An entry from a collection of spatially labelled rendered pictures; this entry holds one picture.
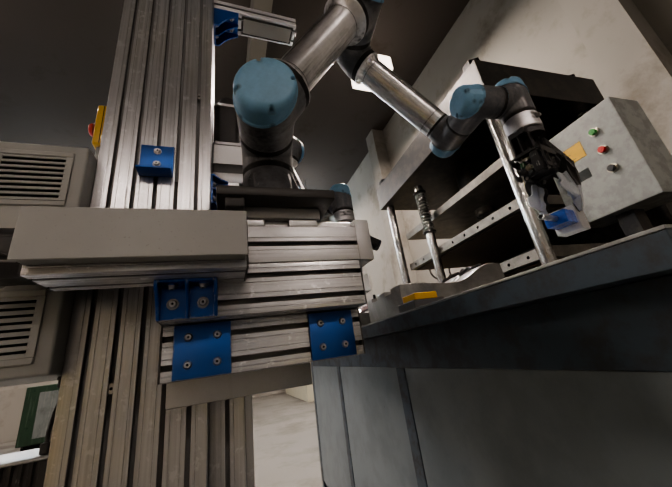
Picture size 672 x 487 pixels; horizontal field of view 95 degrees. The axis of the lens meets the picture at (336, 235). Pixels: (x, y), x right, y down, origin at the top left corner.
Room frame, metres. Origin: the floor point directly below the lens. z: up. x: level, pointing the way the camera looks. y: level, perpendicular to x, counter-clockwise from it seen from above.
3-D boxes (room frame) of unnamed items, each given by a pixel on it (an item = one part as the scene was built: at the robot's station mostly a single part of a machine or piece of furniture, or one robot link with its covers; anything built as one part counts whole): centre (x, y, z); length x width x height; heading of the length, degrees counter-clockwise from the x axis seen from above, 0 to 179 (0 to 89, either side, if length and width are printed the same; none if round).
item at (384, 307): (1.08, -0.35, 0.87); 0.50 x 0.26 x 0.14; 108
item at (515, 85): (0.62, -0.48, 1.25); 0.09 x 0.08 x 0.11; 104
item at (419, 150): (1.92, -1.01, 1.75); 1.30 x 0.84 x 0.61; 18
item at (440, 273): (1.97, -0.63, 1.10); 0.05 x 0.05 x 1.30
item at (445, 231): (1.94, -1.06, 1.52); 1.10 x 0.70 x 0.05; 18
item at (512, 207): (1.93, -1.05, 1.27); 1.10 x 0.74 x 0.05; 18
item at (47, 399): (6.00, 4.08, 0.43); 2.16 x 1.97 x 0.85; 112
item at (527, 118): (0.62, -0.48, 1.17); 0.08 x 0.08 x 0.05
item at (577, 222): (0.61, -0.46, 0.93); 0.13 x 0.05 x 0.05; 121
